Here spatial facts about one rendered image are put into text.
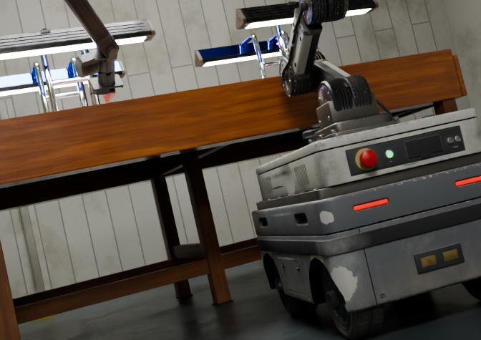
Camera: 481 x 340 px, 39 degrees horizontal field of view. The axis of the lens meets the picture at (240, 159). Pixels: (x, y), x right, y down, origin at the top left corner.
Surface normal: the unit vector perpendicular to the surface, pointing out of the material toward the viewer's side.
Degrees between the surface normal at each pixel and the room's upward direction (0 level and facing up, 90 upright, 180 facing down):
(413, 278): 90
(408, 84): 90
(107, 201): 90
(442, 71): 90
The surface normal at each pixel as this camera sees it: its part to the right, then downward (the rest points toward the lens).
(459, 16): -0.95, 0.21
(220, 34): 0.20, -0.11
